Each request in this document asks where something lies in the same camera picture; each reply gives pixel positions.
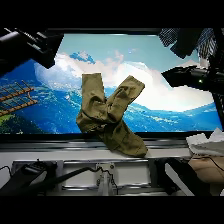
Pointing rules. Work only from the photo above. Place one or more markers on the olive green pants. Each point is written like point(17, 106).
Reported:
point(96, 110)

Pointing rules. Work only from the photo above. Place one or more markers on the white garment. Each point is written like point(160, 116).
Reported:
point(205, 143)

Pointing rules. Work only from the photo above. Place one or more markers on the silver frame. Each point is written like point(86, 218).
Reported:
point(50, 150)

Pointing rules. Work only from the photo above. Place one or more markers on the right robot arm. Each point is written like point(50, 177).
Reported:
point(196, 78)

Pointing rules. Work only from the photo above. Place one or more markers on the black garment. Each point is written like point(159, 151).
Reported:
point(186, 41)

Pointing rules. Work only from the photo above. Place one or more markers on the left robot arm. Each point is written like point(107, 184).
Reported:
point(20, 46)

